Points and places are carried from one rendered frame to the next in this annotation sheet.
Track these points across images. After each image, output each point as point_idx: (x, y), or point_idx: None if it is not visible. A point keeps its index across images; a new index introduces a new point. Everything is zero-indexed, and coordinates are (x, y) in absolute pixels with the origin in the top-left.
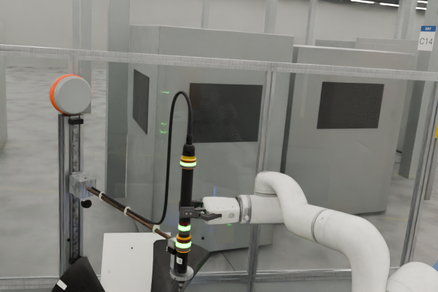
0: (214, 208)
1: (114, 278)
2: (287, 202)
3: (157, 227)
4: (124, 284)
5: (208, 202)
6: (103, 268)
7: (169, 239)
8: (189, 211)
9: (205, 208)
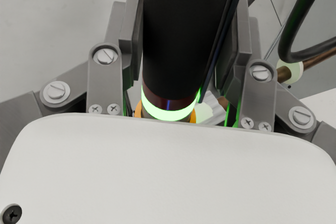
0: (8, 178)
1: (320, 114)
2: None
3: (292, 69)
4: None
5: (176, 155)
6: (334, 90)
7: (206, 92)
8: (107, 28)
9: (81, 113)
